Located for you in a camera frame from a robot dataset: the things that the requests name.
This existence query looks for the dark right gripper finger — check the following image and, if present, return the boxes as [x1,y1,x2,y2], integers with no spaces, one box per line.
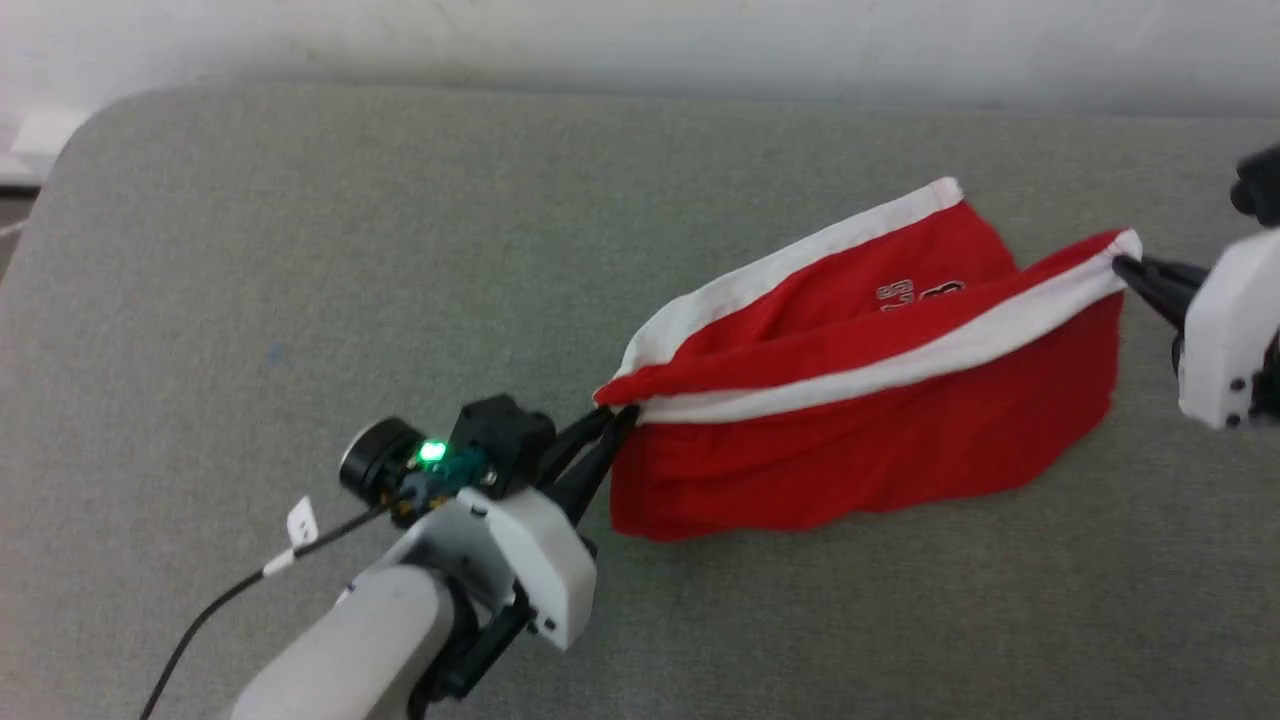
[1111,254,1210,297]
[1124,274,1194,332]

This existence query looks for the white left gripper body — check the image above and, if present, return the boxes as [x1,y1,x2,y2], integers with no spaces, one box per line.
[400,487,599,701]

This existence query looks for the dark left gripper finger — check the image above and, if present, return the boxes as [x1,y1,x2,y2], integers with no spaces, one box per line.
[558,406,642,527]
[543,404,627,487]

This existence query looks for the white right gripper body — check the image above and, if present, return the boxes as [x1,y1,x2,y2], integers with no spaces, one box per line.
[1177,227,1280,432]

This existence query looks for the red shorts with white waistband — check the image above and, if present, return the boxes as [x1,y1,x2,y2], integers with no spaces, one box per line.
[593,177,1143,543]

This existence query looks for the grey fabric sofa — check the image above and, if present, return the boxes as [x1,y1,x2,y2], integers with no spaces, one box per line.
[0,85,1280,720]

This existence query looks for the white cable tag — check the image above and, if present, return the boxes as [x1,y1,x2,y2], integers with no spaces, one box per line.
[261,496,321,579]

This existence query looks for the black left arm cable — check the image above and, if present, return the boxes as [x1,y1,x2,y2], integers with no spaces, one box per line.
[138,505,393,720]

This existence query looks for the white wall box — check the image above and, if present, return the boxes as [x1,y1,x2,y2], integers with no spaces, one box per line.
[8,105,89,187]

